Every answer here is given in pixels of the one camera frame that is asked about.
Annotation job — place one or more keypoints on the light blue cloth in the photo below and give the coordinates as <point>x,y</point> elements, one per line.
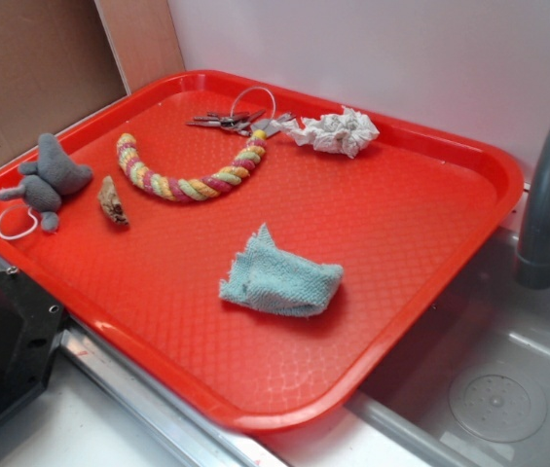
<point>268,279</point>

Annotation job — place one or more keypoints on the red plastic tray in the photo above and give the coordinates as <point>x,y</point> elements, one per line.
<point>402,219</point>

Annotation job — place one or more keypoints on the crumpled white paper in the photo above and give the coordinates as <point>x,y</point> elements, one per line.
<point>346,134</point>

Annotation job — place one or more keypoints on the brown wood piece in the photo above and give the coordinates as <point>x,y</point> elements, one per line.
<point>110,202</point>

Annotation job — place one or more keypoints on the grey plush elephant toy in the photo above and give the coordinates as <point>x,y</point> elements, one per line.
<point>46,181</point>

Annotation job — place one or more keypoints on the grey plastic sink basin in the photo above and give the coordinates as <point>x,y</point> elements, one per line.
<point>469,383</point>

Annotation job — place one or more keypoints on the white elastic loop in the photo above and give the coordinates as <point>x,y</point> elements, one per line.
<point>29,212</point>

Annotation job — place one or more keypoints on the brown cardboard panel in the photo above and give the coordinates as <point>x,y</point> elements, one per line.
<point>61,61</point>

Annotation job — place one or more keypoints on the grey sink faucet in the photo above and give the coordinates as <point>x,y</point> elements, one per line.
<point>544,194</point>

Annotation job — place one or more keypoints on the multicolour twisted rope toy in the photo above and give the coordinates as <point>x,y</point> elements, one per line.
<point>200,189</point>

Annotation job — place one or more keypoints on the metal keys on ring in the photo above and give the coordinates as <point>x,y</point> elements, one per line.
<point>261,123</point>

